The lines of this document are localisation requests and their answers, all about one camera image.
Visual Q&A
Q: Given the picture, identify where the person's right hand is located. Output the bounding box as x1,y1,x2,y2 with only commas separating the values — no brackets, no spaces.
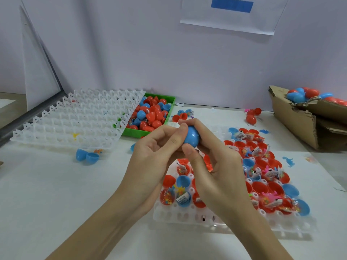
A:
178,118,258,225

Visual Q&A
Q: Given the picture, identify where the person's left hand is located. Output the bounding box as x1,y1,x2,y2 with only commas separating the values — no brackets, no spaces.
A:
115,123,192,217

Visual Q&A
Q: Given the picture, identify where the clear plastic egg tray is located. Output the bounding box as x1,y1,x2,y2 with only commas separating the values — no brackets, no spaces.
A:
11,88,146,150
153,124,316,233

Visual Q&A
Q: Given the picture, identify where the small capsule cluster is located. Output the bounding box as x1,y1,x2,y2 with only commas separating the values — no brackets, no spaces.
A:
172,109,195,122

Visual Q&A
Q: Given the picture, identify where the cardboard box of capsules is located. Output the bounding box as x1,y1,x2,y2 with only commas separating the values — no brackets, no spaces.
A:
269,85,347,152

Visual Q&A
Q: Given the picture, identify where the pile of finished eggs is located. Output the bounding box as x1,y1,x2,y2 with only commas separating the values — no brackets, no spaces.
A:
286,87,347,107

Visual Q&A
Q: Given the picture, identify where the person's right forearm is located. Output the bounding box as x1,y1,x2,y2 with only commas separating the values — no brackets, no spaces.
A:
228,205,294,260

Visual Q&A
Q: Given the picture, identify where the green plastic tray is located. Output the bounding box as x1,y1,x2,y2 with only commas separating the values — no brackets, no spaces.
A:
122,93,177,139

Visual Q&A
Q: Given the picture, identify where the clear triangular panel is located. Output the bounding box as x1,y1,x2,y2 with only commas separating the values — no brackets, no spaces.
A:
21,5,63,112

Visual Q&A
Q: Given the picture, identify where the white paper sign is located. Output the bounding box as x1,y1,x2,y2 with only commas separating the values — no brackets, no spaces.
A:
180,0,291,36

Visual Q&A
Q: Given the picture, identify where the grey metal rail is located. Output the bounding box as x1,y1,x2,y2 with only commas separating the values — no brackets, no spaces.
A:
0,90,67,147

